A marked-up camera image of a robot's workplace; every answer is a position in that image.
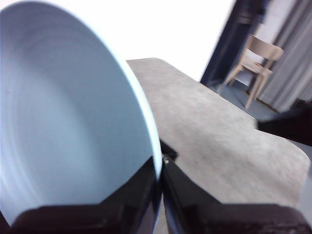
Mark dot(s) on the light blue plate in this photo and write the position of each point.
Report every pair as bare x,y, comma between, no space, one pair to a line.
68,109

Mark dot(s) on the beige wooden chair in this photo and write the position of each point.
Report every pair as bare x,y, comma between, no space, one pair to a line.
264,52

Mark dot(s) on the dark blue pillar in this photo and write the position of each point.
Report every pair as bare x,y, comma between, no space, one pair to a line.
226,44

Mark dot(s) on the grey curtain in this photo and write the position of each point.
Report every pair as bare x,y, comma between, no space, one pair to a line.
290,61

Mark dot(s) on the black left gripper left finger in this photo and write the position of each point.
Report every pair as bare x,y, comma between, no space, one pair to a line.
117,217

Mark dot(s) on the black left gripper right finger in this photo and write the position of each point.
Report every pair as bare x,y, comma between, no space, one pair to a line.
195,217

